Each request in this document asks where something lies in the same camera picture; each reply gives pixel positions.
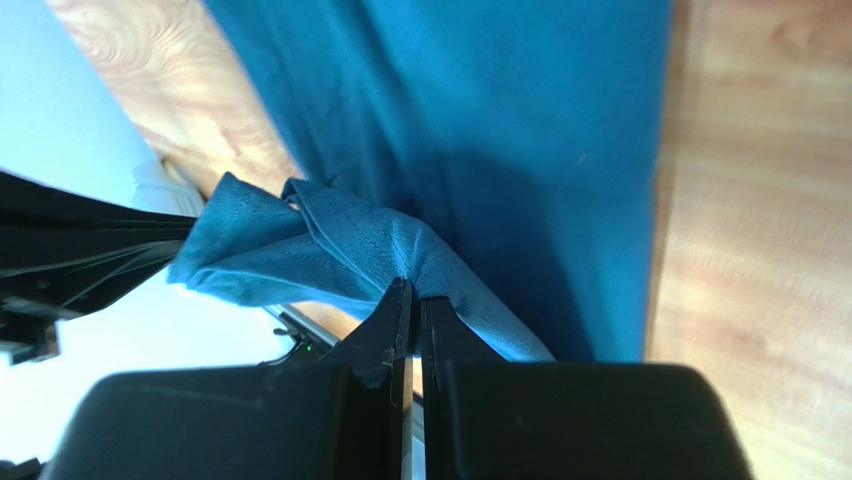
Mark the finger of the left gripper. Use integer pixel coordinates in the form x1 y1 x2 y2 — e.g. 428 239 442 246
1 173 196 319

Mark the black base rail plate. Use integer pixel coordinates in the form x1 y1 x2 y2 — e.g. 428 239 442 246
259 304 427 441

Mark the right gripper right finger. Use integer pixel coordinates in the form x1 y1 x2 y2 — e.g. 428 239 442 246
420 298 751 479

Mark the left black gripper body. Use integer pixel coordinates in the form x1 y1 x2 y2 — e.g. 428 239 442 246
1 311 60 365

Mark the teal blue t shirt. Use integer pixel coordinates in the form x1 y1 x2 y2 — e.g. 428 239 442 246
169 1 672 362

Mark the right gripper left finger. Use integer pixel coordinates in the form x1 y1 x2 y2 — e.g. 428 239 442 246
43 279 413 479

